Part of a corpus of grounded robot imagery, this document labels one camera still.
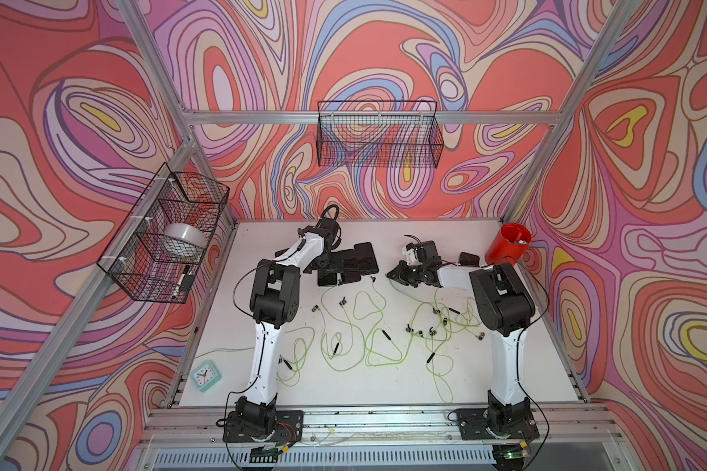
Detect black smartphone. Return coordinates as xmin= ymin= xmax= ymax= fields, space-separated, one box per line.
xmin=458 ymin=251 xmax=481 ymax=267
xmin=338 ymin=243 xmax=379 ymax=276
xmin=317 ymin=271 xmax=361 ymax=288

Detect green earphones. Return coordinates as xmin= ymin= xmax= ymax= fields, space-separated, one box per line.
xmin=318 ymin=290 xmax=365 ymax=373
xmin=339 ymin=281 xmax=410 ymax=368
xmin=389 ymin=281 xmax=484 ymax=403
xmin=277 ymin=326 xmax=316 ymax=388

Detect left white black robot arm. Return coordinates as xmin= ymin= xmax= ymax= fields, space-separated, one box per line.
xmin=228 ymin=204 xmax=342 ymax=440

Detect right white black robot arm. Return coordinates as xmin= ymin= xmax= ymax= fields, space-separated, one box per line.
xmin=387 ymin=239 xmax=539 ymax=441

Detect red plastic cup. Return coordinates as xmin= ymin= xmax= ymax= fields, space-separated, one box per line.
xmin=485 ymin=223 xmax=532 ymax=265

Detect white tape roll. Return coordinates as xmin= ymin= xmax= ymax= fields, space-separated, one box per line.
xmin=160 ymin=223 xmax=207 ymax=257

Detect teal alarm clock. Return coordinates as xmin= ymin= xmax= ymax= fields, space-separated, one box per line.
xmin=190 ymin=360 xmax=222 ymax=393

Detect black wire basket back wall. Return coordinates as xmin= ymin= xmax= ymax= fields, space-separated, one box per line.
xmin=316 ymin=98 xmax=444 ymax=169

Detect black wire basket wall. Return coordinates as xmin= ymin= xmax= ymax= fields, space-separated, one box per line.
xmin=97 ymin=164 xmax=230 ymax=304
xmin=316 ymin=98 xmax=444 ymax=169

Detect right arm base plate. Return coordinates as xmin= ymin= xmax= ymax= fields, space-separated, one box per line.
xmin=451 ymin=404 xmax=540 ymax=442

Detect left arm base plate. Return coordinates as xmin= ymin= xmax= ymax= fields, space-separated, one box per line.
xmin=215 ymin=409 xmax=304 ymax=445

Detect black wire basket left wall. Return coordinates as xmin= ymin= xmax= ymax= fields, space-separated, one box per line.
xmin=97 ymin=164 xmax=230 ymax=304

